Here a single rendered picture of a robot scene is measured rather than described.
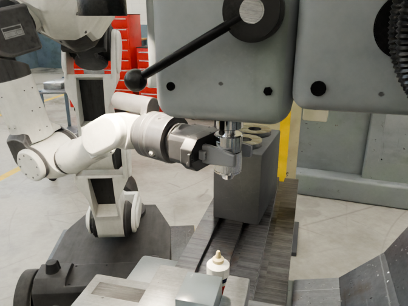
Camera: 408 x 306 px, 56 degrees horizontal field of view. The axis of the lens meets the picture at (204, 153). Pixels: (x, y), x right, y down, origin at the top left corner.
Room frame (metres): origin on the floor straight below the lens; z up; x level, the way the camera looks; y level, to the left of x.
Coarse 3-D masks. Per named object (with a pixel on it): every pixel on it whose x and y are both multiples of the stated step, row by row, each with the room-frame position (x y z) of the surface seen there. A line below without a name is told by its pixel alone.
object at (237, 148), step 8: (216, 144) 0.58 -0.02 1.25; (224, 144) 0.57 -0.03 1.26; (232, 144) 0.57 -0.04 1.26; (240, 144) 0.58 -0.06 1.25; (240, 152) 0.58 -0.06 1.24; (240, 160) 0.58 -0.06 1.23; (216, 168) 0.58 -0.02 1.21; (224, 168) 0.57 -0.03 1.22; (232, 168) 0.57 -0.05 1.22; (240, 168) 0.58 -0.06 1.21
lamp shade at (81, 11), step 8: (80, 0) 0.59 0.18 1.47; (88, 0) 0.58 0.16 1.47; (96, 0) 0.58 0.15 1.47; (104, 0) 0.58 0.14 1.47; (112, 0) 0.59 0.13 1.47; (120, 0) 0.60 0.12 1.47; (80, 8) 0.59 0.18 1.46; (88, 8) 0.58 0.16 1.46; (96, 8) 0.58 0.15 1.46; (104, 8) 0.58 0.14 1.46; (112, 8) 0.58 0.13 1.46; (120, 8) 0.59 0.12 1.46
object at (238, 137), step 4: (216, 132) 0.60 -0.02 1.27; (236, 132) 0.60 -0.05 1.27; (240, 132) 0.60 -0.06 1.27; (216, 136) 0.58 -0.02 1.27; (220, 136) 0.58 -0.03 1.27; (224, 136) 0.58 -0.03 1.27; (228, 136) 0.58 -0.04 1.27; (232, 136) 0.58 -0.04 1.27; (236, 136) 0.58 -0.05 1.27; (240, 136) 0.58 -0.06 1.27; (216, 140) 0.58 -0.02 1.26; (220, 140) 0.57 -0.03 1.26; (224, 140) 0.57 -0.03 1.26; (228, 140) 0.57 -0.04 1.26; (232, 140) 0.57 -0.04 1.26; (236, 140) 0.57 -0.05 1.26; (240, 140) 0.58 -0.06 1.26
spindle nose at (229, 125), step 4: (216, 124) 0.58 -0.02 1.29; (228, 124) 0.57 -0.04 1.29; (232, 124) 0.57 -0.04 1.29; (236, 124) 0.57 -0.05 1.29; (240, 124) 0.58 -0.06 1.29; (216, 128) 0.58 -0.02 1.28; (228, 128) 0.57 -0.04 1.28; (232, 128) 0.57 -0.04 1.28; (236, 128) 0.57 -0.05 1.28; (240, 128) 0.58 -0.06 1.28
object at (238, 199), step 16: (256, 128) 1.01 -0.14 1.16; (256, 144) 0.86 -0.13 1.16; (272, 144) 0.93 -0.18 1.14; (256, 160) 0.83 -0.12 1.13; (272, 160) 0.94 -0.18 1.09; (240, 176) 0.84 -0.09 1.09; (256, 176) 0.83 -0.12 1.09; (272, 176) 0.95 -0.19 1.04; (224, 192) 0.86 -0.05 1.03; (240, 192) 0.84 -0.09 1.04; (256, 192) 0.83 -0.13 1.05; (272, 192) 0.97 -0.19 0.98; (224, 208) 0.86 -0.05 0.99; (240, 208) 0.84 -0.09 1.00; (256, 208) 0.82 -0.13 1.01; (256, 224) 0.82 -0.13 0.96
